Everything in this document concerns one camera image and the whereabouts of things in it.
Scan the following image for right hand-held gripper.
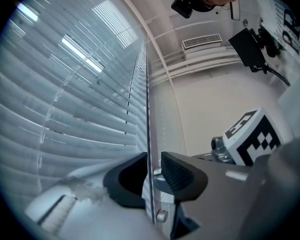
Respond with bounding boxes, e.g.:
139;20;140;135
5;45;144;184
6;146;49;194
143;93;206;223
211;107;282;168

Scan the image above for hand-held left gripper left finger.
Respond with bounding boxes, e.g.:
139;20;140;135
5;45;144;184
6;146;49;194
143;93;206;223
24;151;151;235

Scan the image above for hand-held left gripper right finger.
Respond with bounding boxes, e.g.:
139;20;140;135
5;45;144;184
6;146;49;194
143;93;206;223
160;151;251;240

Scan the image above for white window blinds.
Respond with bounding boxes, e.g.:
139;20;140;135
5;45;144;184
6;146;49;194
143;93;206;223
0;0;151;205

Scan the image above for white ceiling pipe bundle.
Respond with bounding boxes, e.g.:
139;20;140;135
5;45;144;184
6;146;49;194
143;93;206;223
149;42;244;85

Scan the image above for black chest-mounted box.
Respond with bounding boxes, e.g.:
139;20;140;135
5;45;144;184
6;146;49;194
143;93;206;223
228;27;269;74

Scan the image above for white air vent grille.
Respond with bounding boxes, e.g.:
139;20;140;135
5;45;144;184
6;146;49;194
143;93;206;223
181;33;222;55

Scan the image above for person's light shirt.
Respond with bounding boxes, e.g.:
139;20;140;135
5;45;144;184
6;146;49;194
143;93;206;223
248;0;300;60

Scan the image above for partition frame post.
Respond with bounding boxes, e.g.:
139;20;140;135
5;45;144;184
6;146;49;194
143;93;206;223
139;33;157;227

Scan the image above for black head-worn camera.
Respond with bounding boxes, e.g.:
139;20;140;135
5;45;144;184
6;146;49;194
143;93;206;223
171;0;194;19

